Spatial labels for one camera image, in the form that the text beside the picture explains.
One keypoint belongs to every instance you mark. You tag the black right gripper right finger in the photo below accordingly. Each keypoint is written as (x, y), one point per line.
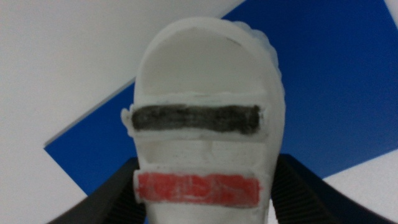
(308, 196)

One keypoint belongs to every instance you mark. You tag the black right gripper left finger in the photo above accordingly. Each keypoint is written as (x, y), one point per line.
(109, 199)

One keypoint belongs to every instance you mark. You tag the blue mat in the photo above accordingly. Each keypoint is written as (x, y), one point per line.
(335, 84)

